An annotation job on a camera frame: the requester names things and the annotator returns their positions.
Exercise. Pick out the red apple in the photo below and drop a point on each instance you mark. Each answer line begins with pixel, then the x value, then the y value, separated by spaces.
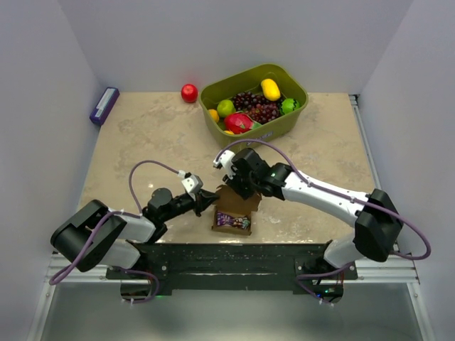
pixel 189 93

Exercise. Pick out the red dragon fruit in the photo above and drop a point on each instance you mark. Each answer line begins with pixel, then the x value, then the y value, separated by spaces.
pixel 238 123

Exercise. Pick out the olive green plastic bin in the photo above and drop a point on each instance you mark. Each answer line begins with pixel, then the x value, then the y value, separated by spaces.
pixel 249 81

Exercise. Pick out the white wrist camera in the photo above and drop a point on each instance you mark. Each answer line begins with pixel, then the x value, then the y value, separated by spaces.
pixel 224 161
pixel 192 184

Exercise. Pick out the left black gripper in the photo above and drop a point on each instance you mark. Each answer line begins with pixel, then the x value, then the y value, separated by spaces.
pixel 203 199

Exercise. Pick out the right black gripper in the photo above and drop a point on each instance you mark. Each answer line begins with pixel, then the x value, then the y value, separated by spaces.
pixel 245 194

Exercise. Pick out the purple candy bar wrapper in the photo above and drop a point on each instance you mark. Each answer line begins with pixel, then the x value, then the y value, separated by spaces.
pixel 226 220

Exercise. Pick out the purple white rectangular box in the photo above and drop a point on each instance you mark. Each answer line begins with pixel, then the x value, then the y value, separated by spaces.
pixel 104 106

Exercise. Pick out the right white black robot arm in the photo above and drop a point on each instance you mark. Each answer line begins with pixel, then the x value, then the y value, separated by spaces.
pixel 372 216

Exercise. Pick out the green lime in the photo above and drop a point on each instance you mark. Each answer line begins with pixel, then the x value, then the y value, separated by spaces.
pixel 225 108

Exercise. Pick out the yellow mango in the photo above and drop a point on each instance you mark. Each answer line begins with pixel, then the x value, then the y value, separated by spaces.
pixel 270 89

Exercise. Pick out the small green watermelon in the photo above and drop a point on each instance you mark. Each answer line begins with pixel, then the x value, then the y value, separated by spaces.
pixel 288 105

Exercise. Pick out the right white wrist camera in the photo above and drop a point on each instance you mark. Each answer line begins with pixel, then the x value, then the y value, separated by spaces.
pixel 224 161

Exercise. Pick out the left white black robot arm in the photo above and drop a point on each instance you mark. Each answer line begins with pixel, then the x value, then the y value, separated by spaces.
pixel 98 235

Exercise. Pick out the dark purple grape bunch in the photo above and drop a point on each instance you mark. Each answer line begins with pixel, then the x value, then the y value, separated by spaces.
pixel 257 107

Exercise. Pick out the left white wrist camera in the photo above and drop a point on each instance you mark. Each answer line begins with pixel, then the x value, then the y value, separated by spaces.
pixel 192 184

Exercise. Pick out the small orange fruit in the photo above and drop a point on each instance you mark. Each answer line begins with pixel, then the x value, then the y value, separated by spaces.
pixel 214 114

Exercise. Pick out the brown cardboard paper box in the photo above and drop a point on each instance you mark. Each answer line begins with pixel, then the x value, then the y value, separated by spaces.
pixel 233 204

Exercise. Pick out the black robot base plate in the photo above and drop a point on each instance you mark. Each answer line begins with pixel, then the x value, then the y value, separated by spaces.
pixel 229 267

